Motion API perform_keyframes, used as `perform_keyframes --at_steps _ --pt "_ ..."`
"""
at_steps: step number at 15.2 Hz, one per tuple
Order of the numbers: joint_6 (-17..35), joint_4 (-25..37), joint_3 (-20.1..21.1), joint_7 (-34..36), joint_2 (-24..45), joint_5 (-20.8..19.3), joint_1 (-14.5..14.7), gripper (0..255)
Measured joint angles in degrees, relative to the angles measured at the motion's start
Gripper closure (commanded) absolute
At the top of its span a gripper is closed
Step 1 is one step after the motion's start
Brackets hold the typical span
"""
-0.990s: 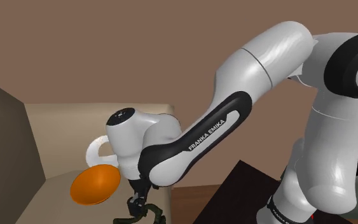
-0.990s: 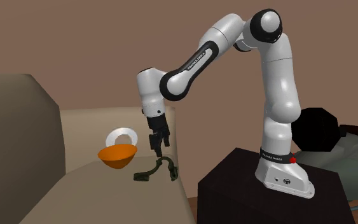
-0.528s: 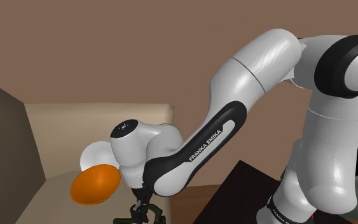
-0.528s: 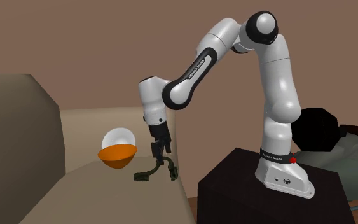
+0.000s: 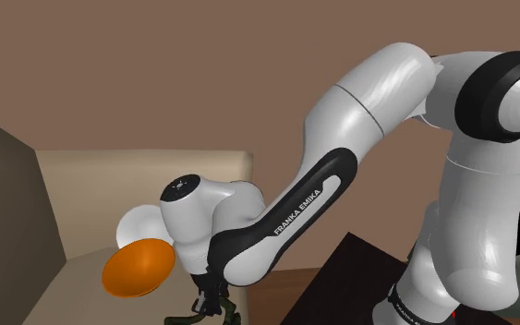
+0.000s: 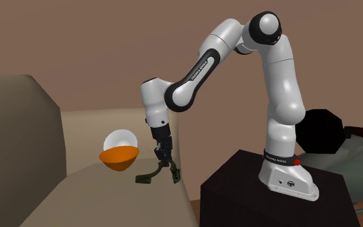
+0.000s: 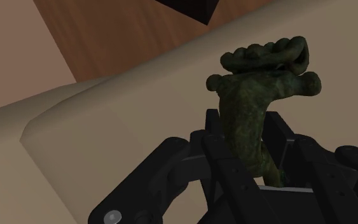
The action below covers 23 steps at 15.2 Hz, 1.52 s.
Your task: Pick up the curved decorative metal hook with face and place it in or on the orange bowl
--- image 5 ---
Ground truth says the white bowl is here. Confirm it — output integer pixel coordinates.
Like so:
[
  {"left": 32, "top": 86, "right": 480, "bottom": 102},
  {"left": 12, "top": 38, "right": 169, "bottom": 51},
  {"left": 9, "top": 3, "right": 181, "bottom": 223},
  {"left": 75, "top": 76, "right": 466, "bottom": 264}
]
[{"left": 115, "top": 204, "right": 175, "bottom": 249}]

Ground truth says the dark green camouflage object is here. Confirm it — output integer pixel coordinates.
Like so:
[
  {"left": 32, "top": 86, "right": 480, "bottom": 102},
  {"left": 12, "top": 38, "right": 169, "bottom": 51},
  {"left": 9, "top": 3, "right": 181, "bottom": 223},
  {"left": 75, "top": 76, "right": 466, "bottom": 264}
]
[{"left": 163, "top": 298, "right": 243, "bottom": 325}]

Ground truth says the orange bowl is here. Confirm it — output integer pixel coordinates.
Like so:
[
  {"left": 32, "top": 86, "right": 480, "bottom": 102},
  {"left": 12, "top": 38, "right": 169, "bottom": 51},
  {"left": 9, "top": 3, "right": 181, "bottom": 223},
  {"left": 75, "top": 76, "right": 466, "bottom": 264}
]
[{"left": 101, "top": 237, "right": 176, "bottom": 299}]

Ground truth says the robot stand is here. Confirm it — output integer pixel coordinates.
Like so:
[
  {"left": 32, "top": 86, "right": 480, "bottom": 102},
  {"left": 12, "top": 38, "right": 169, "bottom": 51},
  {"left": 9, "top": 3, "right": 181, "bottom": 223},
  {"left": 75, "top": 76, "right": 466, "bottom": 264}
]
[{"left": 279, "top": 231, "right": 515, "bottom": 325}]

